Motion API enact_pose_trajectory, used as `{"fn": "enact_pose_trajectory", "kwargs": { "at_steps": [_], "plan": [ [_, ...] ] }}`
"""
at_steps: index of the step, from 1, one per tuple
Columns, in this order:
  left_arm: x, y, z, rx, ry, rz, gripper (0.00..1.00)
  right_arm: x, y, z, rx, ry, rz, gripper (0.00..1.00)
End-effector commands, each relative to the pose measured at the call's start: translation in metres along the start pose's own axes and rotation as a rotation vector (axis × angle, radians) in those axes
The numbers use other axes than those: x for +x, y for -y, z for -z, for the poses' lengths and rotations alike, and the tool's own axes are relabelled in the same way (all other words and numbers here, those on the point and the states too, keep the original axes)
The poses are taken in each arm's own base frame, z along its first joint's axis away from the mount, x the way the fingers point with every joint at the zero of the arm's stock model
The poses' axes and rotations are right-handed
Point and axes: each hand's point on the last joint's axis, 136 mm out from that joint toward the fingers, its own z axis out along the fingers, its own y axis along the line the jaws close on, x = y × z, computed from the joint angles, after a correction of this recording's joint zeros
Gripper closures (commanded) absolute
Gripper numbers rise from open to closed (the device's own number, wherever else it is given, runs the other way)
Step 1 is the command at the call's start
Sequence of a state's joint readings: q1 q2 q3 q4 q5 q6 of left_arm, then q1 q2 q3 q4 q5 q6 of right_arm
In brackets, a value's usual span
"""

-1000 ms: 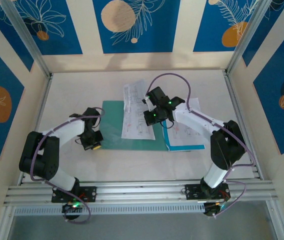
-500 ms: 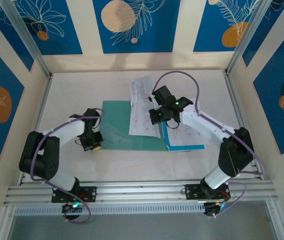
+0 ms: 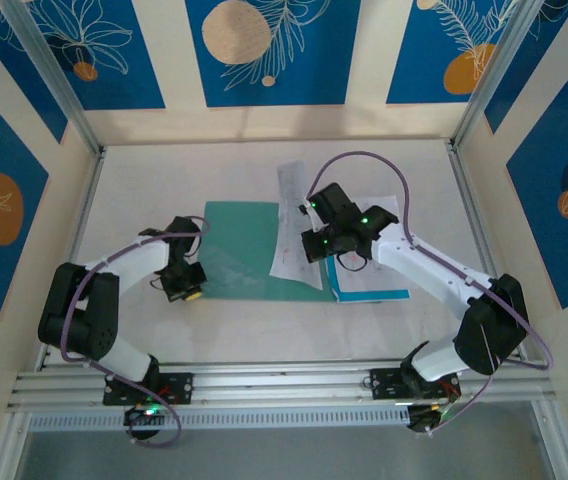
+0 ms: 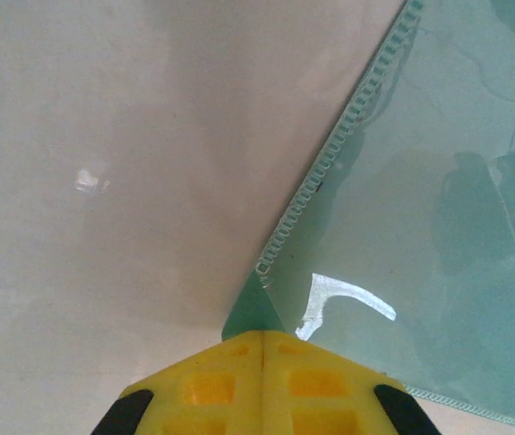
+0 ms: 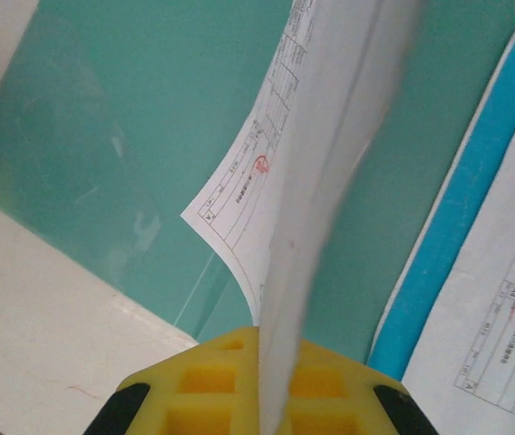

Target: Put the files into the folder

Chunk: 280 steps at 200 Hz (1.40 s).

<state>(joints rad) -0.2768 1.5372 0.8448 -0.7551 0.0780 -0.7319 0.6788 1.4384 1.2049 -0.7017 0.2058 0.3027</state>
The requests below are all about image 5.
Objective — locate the blue file cover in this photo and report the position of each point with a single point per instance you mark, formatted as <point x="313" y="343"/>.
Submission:
<point x="466" y="181"/>

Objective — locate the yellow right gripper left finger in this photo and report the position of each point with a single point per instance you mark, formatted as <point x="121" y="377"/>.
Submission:
<point x="203" y="399"/>

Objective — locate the printed white paper sheet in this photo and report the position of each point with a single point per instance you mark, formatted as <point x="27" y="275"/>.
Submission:
<point x="312" y="190"/>
<point x="511" y="294"/>

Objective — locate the instruction booklet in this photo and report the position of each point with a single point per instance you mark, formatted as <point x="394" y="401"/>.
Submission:
<point x="148" y="113"/>

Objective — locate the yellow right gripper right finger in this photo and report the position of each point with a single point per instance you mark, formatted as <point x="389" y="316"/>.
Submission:
<point x="330" y="399"/>

